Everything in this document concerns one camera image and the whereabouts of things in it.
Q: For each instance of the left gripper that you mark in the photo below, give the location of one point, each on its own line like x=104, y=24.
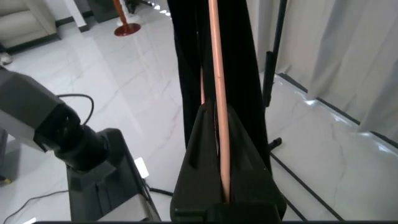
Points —
x=93, y=193

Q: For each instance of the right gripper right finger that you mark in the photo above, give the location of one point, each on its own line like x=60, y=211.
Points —
x=248, y=180

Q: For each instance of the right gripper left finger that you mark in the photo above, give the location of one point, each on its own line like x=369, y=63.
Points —
x=199, y=180

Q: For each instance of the pink clothes hanger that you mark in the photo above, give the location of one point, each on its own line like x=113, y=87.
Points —
x=219, y=77

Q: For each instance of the black garment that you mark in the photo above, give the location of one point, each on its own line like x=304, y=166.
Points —
x=242, y=62

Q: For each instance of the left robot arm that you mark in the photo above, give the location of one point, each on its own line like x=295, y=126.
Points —
x=25, y=109

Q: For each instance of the black clothes rack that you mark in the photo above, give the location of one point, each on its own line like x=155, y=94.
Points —
x=273, y=62

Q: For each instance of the white curtain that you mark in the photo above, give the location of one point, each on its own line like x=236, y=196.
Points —
x=342, y=46

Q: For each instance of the red round stand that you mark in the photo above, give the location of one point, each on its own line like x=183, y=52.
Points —
x=127, y=29

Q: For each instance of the beige sofa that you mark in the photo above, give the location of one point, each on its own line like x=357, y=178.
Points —
x=21, y=21

